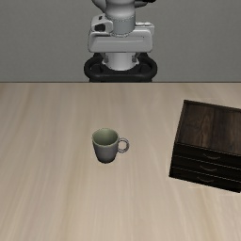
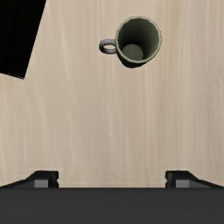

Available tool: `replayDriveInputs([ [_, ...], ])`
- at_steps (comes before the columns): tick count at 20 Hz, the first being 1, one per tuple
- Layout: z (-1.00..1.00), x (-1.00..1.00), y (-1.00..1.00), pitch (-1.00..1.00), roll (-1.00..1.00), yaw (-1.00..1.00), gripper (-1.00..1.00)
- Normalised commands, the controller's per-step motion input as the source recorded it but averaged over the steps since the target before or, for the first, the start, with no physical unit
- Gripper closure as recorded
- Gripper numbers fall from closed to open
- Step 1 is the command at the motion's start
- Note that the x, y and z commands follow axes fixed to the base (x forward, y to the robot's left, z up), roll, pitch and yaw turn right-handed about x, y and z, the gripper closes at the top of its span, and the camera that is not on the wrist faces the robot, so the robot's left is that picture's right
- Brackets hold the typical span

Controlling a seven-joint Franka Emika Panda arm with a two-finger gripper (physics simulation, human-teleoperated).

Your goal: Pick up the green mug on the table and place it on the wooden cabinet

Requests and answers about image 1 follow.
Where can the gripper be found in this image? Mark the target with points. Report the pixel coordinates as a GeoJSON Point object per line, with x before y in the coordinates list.
{"type": "Point", "coordinates": [119, 42]}

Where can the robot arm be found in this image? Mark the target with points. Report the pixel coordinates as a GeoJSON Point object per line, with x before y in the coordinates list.
{"type": "Point", "coordinates": [121, 9]}

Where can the green mug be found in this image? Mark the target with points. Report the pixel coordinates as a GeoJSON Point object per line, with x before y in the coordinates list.
{"type": "Point", "coordinates": [105, 150]}

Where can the dark wooden cabinet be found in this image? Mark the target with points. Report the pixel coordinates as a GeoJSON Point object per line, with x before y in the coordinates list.
{"type": "Point", "coordinates": [207, 144]}

